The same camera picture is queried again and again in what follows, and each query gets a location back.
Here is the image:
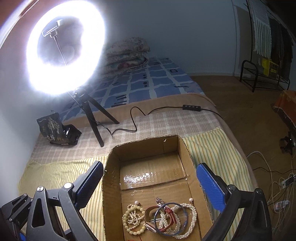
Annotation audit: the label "pile of jewelry in box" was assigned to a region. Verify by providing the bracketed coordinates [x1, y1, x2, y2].
[144, 198, 197, 240]

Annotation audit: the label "cream bead bracelet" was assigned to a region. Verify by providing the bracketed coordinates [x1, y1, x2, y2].
[122, 204, 147, 236]

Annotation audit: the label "orange covered furniture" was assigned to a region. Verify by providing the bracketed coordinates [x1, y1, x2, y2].
[273, 90, 296, 131]

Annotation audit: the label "pink plaid bed sheet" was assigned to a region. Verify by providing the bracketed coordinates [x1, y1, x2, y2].
[30, 93, 225, 164]

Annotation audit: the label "black snack bag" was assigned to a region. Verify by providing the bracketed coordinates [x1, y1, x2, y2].
[37, 113, 82, 146]

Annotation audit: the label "black power cable with switch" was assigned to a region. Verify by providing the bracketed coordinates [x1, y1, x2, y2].
[97, 104, 225, 138]

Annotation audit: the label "black bangle ring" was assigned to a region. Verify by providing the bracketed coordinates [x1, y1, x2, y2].
[153, 202, 187, 236]

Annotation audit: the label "brown cardboard box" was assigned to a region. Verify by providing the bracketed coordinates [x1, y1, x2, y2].
[102, 136, 212, 240]

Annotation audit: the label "small silver earring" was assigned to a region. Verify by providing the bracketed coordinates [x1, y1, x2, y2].
[156, 197, 163, 205]

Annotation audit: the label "dark hanging clothes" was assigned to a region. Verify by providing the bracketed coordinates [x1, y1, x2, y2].
[269, 19, 293, 80]

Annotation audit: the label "white cables on floor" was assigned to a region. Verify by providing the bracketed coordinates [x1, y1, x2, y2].
[246, 150, 296, 237]

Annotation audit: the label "blue patterned blanket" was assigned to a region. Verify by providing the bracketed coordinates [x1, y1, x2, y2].
[62, 56, 205, 121]

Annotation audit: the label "black device on floor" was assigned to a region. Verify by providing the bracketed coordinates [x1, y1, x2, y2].
[280, 132, 295, 155]

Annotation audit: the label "folded floral quilt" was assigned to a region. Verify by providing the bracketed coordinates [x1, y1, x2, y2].
[97, 37, 150, 78]

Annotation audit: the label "yellow striped cloth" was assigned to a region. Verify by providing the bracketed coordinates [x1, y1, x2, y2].
[18, 128, 254, 240]

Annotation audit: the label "black tripod stand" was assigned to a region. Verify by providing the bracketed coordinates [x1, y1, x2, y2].
[67, 86, 120, 148]

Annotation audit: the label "black clothes rack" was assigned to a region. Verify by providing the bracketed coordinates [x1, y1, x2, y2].
[239, 1, 295, 92]

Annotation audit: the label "striped white towel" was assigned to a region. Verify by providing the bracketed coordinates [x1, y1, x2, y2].
[248, 1, 272, 59]

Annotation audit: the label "white ring light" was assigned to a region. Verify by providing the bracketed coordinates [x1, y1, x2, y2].
[26, 1, 105, 96]

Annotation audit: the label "yellow box on rack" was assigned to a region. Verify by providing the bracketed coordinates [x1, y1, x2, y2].
[261, 58, 278, 79]

